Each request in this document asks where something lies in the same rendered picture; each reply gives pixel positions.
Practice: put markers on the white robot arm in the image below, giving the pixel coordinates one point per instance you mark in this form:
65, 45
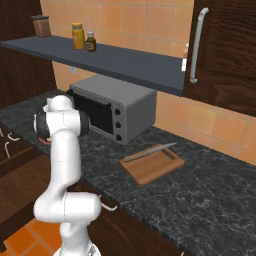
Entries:
65, 156

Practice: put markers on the grey kitchen knife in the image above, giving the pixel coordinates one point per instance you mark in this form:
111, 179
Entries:
150, 152

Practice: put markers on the wooden cutting board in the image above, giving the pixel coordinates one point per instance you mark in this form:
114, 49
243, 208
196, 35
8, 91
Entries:
153, 168

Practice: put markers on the red plate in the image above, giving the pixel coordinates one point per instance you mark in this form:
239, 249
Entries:
44, 140

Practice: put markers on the open dark wooden drawer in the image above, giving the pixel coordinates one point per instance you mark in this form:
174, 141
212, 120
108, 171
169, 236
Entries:
23, 186

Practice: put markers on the grey toaster oven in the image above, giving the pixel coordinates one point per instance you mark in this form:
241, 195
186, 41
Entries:
138, 110

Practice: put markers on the small white bottle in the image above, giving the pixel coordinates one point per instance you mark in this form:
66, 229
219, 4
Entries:
184, 63

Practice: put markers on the small dark bottle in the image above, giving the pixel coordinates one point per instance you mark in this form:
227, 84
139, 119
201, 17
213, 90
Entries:
90, 43

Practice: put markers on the yellow bottle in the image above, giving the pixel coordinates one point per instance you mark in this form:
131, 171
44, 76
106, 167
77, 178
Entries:
78, 37

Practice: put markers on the dark wooden base cabinets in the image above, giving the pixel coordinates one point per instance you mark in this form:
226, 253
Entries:
133, 233

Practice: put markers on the dark wooden corner cabinet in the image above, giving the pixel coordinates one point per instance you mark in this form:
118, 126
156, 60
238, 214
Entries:
23, 150

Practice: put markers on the tall dark wooden cupboard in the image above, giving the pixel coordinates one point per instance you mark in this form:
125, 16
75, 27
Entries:
23, 76

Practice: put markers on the dark wooden cupboard door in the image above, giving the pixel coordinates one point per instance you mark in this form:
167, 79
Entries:
230, 56

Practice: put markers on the brown jar with dark lid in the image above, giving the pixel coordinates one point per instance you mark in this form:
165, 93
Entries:
41, 27

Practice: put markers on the dark grey wall shelf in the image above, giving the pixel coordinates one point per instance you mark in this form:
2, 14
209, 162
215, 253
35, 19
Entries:
126, 63

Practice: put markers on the white wall socket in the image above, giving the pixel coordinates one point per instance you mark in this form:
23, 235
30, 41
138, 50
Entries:
73, 70

